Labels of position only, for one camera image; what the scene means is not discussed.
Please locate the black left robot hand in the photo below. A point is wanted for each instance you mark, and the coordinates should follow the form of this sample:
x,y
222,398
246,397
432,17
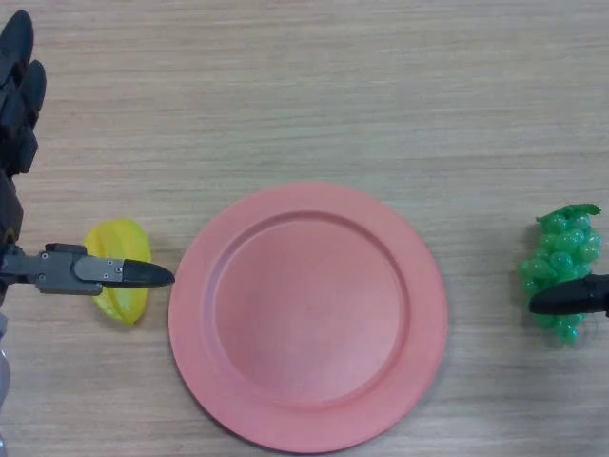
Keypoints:
x,y
57,271

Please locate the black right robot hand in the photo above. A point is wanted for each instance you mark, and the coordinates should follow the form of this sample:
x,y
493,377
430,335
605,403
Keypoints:
x,y
571,297

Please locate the yellow starfruit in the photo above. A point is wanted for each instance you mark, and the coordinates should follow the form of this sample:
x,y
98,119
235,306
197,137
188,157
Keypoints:
x,y
119,238

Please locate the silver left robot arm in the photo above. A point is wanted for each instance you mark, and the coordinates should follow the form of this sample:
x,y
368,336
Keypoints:
x,y
4,371

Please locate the pink round plate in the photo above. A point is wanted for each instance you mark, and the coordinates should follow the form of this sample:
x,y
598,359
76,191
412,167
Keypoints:
x,y
309,319

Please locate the green grape bunch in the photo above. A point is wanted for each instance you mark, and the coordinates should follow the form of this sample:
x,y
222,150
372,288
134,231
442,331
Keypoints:
x,y
561,247

